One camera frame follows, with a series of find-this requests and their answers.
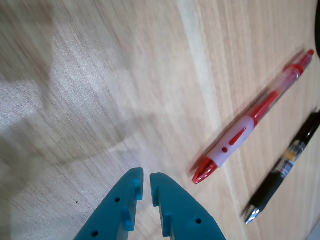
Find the black gel pen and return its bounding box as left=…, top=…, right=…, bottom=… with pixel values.
left=240, top=108, right=320, bottom=225

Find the red clear pen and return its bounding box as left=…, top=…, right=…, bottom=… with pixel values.
left=191, top=49, right=315, bottom=185

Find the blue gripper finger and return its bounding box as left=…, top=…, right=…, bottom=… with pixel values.
left=73, top=167, right=145, bottom=240
left=149, top=171, right=227, bottom=240

